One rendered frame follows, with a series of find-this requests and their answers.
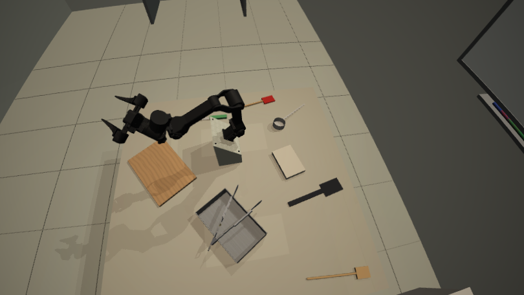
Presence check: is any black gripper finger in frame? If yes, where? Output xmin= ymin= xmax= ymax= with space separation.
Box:
xmin=102 ymin=119 xmax=121 ymax=136
xmin=115 ymin=96 xmax=136 ymax=105

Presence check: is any red spatula with wooden handle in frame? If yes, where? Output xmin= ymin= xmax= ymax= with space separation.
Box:
xmin=245 ymin=96 xmax=275 ymax=107

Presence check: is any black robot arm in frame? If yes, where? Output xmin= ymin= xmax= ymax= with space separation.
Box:
xmin=123 ymin=89 xmax=246 ymax=144

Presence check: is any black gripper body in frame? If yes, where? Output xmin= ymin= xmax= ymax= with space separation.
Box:
xmin=113 ymin=93 xmax=149 ymax=144

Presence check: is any grey saucepan with long handle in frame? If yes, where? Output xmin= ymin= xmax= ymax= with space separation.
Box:
xmin=273 ymin=104 xmax=305 ymax=130

